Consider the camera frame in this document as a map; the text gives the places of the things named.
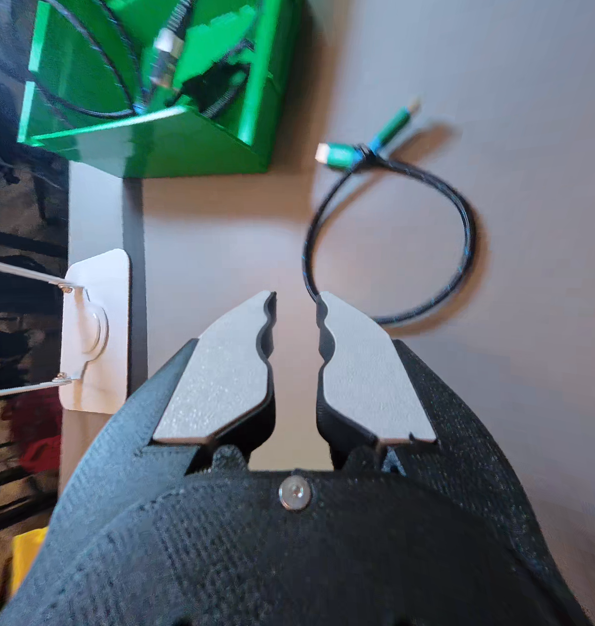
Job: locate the red chair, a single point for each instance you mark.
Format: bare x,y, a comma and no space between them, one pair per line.
33,430

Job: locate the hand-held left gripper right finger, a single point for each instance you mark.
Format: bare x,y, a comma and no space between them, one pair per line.
371,381

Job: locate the yellow plastic bin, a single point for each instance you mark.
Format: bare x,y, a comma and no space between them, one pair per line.
25,558

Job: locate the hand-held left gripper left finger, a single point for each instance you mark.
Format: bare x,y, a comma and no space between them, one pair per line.
219,381

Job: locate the green plastic bin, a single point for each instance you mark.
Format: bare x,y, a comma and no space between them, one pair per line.
180,147

